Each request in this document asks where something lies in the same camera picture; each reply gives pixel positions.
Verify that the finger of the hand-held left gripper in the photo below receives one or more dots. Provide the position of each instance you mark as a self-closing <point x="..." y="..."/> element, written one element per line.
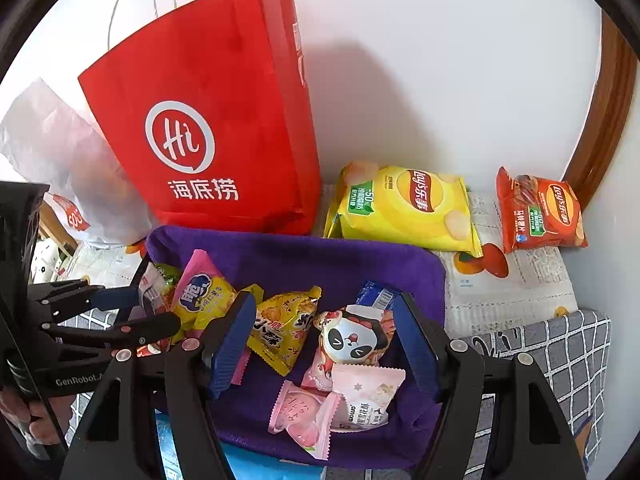
<point x="145" y="327"/>
<point x="115" y="298"/>

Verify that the white dotted pillow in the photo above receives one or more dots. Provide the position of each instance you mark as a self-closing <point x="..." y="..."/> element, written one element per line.
<point x="47" y="262"/>

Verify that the grey plastic shopping bag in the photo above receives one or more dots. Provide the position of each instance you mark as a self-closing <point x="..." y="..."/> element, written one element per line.
<point x="65" y="170"/>

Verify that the white fruit print cloth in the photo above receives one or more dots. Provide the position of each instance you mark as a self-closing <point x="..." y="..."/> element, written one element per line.
<point x="500" y="280"/>

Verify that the orange chips bag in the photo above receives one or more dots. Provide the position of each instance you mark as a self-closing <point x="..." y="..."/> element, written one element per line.
<point x="542" y="215"/>

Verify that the small blue snack packet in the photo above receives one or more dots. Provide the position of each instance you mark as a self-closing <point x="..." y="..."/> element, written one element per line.
<point x="377" y="294"/>

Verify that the person's left hand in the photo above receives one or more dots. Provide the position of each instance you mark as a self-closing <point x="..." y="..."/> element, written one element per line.
<point x="37" y="417"/>

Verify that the green snack packet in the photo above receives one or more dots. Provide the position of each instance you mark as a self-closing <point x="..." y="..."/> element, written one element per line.
<point x="170" y="280"/>

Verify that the yellow triangular snack packet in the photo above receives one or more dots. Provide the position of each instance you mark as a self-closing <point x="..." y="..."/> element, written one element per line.
<point x="285" y="330"/>

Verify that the wooden bed headboard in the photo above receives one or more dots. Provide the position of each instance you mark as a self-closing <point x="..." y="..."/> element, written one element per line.
<point x="57" y="225"/>

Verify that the small pink snack packet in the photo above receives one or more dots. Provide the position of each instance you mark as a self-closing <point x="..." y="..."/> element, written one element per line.
<point x="317" y="372"/>

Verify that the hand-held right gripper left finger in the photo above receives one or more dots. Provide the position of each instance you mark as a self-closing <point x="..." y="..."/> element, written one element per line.
<point x="230" y="350"/>

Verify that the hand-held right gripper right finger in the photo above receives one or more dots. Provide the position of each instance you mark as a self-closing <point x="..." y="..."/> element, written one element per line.
<point x="415" y="345"/>

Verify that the yellow chips bag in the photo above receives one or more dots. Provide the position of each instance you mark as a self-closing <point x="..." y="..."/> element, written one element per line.
<point x="405" y="210"/>

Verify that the grey checked blanket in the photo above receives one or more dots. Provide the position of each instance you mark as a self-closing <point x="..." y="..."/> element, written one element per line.
<point x="560" y="360"/>

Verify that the red snack packet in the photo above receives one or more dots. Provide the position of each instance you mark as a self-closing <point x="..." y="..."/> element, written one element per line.
<point x="152" y="349"/>

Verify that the white and pink snack packet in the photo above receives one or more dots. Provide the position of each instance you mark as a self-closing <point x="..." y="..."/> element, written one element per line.
<point x="367" y="400"/>

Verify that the brown wooden door frame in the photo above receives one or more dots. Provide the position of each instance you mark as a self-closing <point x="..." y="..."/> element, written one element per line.
<point x="605" y="125"/>

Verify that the panda print snack packet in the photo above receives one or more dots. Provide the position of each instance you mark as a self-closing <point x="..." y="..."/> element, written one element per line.
<point x="352" y="337"/>

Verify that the yellow and pink snack bag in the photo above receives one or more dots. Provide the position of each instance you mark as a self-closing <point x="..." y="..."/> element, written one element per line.
<point x="205" y="295"/>

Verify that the pink round cake packet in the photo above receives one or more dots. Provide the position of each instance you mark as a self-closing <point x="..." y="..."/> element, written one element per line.
<point x="300" y="415"/>

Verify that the red paper bag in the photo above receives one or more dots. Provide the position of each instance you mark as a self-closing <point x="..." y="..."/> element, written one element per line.
<point x="210" y="125"/>

